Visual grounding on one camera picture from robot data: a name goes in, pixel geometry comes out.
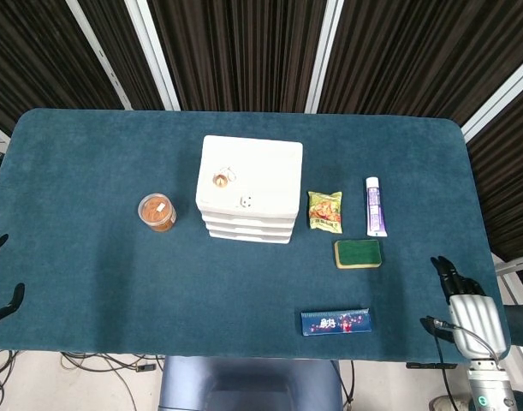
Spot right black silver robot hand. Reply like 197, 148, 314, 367
419, 255, 511, 363

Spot clear plastic drawer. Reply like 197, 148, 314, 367
204, 221, 296, 235
200, 211, 297, 224
207, 231, 294, 245

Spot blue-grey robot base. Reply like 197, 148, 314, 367
157, 355, 344, 411

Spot white plastic drawer cabinet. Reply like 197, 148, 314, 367
195, 134, 304, 245

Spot dark green trouser leg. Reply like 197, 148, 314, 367
502, 302, 523, 346

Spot black bar under table edge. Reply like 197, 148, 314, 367
406, 361, 458, 370

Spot beige shoe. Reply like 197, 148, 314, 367
429, 396, 472, 411

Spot green yellow sponge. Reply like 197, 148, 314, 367
333, 239, 383, 270

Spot dark brown pleated curtain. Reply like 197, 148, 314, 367
147, 0, 329, 113
0, 0, 125, 136
318, 0, 523, 125
466, 85, 523, 262
79, 0, 166, 110

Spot long dark blue box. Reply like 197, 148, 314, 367
300, 307, 375, 337

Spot teal table mat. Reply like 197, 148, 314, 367
0, 107, 513, 365

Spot white purple toothpaste tube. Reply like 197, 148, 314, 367
365, 176, 389, 238

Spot clear jar of rubber bands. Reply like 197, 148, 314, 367
137, 193, 177, 233

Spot green snack packet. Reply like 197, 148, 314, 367
307, 190, 344, 235

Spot small golden bell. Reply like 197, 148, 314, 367
212, 165, 239, 188

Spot black robot hand cable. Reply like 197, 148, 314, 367
431, 317, 459, 411

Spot low white frame bar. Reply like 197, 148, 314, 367
494, 252, 523, 301

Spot thin floor cables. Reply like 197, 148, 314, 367
59, 351, 166, 411

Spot wide white frame post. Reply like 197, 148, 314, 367
304, 0, 346, 114
123, 0, 181, 111
461, 55, 523, 142

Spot thin white frame post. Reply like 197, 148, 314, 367
66, 0, 132, 110

